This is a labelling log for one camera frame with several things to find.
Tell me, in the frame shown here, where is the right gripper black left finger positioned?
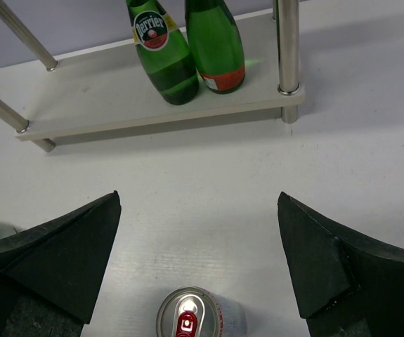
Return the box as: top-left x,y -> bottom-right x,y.
0,191 -> 122,336

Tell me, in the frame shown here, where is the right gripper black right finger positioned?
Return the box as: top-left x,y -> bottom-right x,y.
278,192 -> 404,336

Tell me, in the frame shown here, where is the green Perrier labelled bottle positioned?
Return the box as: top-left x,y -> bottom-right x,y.
126,0 -> 200,105

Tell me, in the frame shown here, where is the dark green gold-cap bottle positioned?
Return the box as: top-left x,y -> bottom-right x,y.
185,0 -> 245,94

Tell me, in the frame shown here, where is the beige two-tier shelf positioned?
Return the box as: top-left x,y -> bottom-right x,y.
0,10 -> 305,150

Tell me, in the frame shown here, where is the right silver blue can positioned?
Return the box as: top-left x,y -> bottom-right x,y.
156,286 -> 248,337

